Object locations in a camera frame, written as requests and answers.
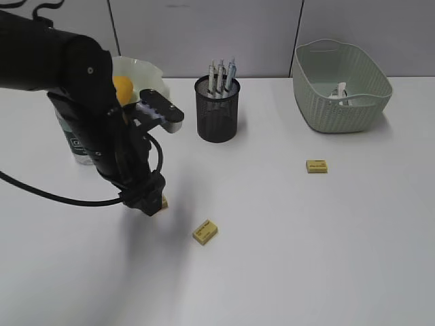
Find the white waste paper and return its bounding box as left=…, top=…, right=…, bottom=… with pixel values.
left=328, top=81, right=351, bottom=106

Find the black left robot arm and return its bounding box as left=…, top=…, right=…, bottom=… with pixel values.
left=1, top=12, right=176, bottom=216

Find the cream white pen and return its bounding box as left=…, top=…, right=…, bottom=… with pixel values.
left=207, top=61, right=217, bottom=98

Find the grey white pen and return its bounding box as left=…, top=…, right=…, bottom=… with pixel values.
left=215, top=59, right=226, bottom=98

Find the yellow eraser front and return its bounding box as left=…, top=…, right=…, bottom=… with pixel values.
left=192, top=219, right=218, bottom=245

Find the light green plastic basket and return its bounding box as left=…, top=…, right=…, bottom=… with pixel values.
left=292, top=39, right=393, bottom=134

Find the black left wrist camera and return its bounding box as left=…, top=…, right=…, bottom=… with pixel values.
left=127, top=88, right=184, bottom=134

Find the yellow eraser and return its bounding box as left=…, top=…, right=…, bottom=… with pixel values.
left=192, top=219, right=218, bottom=245
left=306, top=160, right=328, bottom=174
left=161, top=194, right=169, bottom=210

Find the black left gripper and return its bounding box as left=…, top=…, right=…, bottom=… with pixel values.
left=120, top=171, right=166, bottom=216

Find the yellow mango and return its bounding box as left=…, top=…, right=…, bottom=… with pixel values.
left=113, top=76, right=133, bottom=108

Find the blue grey pen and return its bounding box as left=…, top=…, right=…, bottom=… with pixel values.
left=224, top=58, right=237, bottom=94

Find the clear water bottle green label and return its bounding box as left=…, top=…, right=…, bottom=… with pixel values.
left=54, top=109, right=93, bottom=165

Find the black mesh pen holder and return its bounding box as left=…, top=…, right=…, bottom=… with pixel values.
left=194, top=75, right=241, bottom=143

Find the pale green wavy glass plate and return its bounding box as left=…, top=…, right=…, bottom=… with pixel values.
left=112, top=56, right=171, bottom=103

